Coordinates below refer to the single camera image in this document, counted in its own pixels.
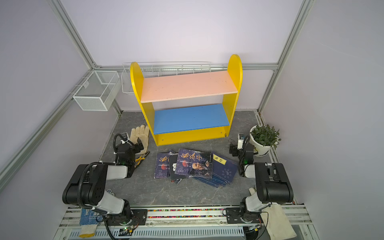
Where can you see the dark wolf cover book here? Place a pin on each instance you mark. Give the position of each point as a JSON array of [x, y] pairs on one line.
[[173, 164]]

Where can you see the lower blue book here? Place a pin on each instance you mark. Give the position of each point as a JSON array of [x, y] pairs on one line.
[[210, 182]]

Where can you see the yellow wooden bookshelf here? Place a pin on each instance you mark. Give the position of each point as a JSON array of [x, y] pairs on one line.
[[189, 124]]

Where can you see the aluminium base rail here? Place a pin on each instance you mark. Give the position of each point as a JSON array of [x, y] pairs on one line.
[[185, 223]]

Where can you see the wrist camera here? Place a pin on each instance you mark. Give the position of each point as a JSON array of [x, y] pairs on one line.
[[241, 138], [125, 139]]

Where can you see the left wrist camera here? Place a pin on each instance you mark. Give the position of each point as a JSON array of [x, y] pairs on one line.
[[125, 139]]

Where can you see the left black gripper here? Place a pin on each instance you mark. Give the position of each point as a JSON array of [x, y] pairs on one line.
[[137, 147]]

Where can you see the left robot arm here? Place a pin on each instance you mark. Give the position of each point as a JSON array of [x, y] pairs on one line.
[[87, 186]]

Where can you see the white cloth glove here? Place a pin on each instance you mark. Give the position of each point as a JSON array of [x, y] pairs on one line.
[[278, 224]]

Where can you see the white mesh basket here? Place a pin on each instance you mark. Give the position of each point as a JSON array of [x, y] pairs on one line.
[[98, 91]]

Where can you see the purple book with old man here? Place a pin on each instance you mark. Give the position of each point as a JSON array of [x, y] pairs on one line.
[[192, 163]]

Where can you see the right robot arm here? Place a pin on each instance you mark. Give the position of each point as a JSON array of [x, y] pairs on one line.
[[272, 182]]

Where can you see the blue knit glove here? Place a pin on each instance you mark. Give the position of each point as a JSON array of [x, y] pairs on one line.
[[89, 221]]

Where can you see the white wire rack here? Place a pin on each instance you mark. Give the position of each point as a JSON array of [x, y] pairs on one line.
[[161, 69]]

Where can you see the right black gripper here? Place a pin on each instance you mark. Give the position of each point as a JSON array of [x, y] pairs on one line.
[[235, 150]]

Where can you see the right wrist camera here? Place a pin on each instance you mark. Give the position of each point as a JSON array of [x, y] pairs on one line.
[[241, 138]]

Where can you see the middle blue book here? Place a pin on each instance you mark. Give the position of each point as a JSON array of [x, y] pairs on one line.
[[214, 178]]

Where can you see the potted green plant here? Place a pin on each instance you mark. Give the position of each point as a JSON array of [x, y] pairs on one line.
[[264, 138]]

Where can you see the top blue yellow-label book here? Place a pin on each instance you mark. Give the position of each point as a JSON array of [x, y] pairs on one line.
[[224, 168]]

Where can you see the beige work glove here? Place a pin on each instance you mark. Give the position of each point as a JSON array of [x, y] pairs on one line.
[[142, 133]]

